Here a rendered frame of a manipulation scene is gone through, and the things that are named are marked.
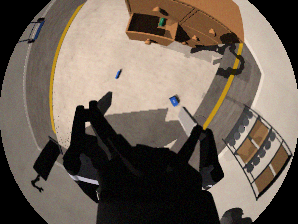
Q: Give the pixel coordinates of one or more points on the brown wooden drawer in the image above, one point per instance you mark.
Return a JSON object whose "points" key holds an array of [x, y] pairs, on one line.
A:
{"points": [[166, 8], [207, 24], [164, 35], [186, 41], [194, 34]]}

